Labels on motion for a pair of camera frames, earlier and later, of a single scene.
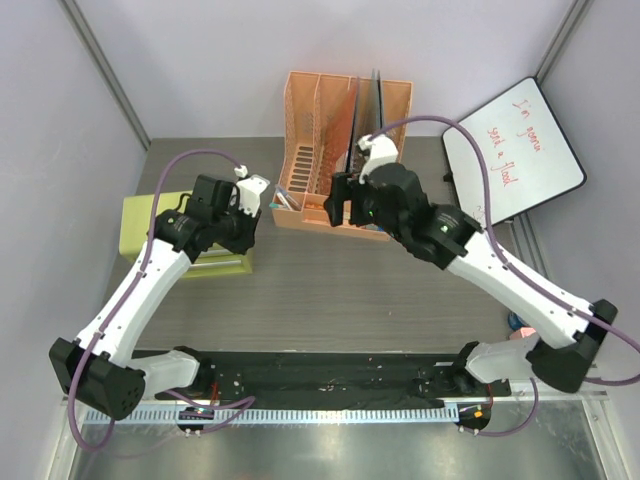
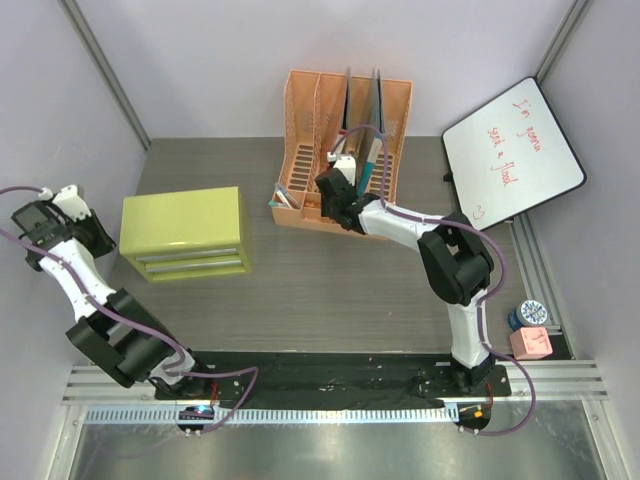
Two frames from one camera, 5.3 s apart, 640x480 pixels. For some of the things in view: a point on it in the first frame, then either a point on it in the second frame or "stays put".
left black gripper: (247, 239) -> (105, 243)
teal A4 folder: (369, 108) stays put
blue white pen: (283, 199) stays put
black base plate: (341, 374) stays put
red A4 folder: (337, 134) -> (362, 111)
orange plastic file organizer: (326, 117) stays put
